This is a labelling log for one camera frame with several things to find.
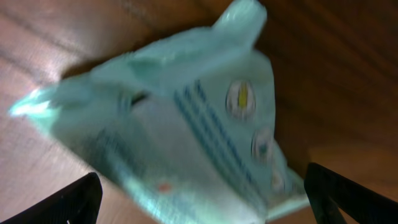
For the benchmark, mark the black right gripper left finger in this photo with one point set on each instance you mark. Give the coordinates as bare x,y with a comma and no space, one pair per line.
77,203

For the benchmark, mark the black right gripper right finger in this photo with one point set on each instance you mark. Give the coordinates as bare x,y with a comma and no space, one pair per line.
330,193

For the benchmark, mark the light green wipes pack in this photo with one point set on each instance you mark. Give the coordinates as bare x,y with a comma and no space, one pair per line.
184,125

